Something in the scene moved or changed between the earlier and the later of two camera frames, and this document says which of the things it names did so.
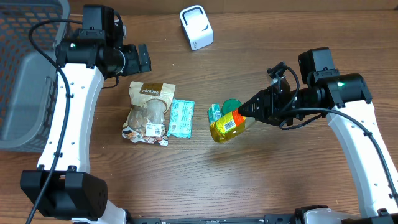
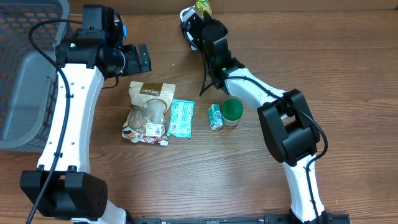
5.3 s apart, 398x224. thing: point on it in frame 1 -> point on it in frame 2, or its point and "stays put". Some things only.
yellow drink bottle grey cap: (229, 125) -> (204, 5)
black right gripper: (267, 112) -> (198, 47)
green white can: (231, 105) stays put
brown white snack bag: (145, 119) stays put
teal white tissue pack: (214, 112) stays put
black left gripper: (131, 66) stays put
